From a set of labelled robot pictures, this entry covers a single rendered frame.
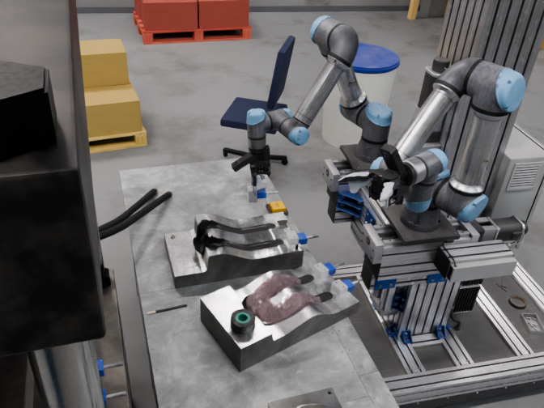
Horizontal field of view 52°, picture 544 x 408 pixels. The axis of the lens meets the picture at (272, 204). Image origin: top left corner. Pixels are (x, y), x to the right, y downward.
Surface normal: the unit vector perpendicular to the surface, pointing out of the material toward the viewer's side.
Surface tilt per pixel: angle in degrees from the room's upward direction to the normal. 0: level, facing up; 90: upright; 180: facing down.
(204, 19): 90
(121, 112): 90
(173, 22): 90
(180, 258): 0
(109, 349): 0
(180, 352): 0
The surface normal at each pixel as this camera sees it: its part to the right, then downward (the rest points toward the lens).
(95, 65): 0.35, 0.55
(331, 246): 0.06, -0.82
